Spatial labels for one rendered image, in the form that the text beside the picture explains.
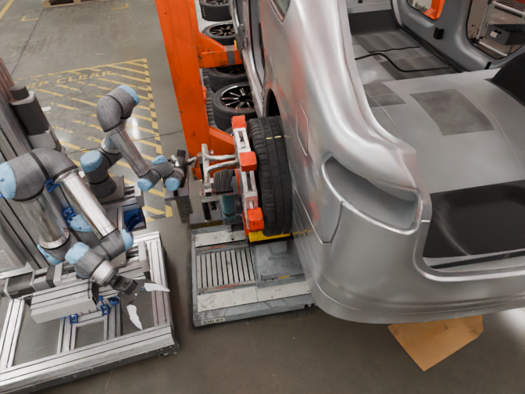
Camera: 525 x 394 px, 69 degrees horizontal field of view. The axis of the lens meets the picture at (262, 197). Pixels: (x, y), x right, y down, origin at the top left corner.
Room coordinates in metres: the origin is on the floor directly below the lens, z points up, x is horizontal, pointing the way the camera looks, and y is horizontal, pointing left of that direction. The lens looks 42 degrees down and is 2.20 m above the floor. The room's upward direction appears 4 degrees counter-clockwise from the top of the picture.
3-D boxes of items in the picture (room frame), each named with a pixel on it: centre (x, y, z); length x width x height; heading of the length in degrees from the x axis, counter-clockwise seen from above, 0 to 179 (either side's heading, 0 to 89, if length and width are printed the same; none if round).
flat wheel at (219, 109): (3.36, 0.10, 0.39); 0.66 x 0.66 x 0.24
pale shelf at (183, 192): (2.24, 0.63, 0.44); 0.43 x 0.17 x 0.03; 7
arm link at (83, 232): (1.22, 0.79, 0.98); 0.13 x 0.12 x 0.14; 134
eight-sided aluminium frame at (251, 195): (1.66, 0.09, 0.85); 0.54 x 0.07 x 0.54; 7
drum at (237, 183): (1.66, 0.16, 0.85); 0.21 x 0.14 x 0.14; 97
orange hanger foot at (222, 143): (2.23, 0.07, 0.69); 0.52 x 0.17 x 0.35; 97
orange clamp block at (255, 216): (1.35, 0.04, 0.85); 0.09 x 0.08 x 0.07; 7
